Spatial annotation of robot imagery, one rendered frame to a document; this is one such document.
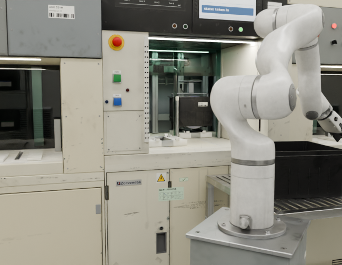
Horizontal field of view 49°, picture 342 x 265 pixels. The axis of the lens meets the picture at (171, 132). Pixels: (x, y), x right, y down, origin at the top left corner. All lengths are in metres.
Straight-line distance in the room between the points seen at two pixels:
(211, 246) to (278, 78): 0.47
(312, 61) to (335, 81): 1.15
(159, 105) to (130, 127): 0.97
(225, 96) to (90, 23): 0.80
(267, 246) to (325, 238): 1.25
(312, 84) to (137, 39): 0.74
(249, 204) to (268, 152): 0.15
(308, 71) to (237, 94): 0.61
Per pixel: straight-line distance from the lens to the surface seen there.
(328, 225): 2.22
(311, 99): 1.57
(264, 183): 1.04
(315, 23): 1.29
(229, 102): 1.03
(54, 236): 1.72
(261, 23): 1.35
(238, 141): 1.02
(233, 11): 1.84
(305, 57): 1.55
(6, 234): 1.73
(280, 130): 1.88
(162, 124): 2.62
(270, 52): 1.13
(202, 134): 2.31
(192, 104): 2.27
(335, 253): 2.30
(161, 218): 1.77
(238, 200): 1.05
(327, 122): 1.75
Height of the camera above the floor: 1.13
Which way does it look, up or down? 6 degrees down
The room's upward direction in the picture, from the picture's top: straight up
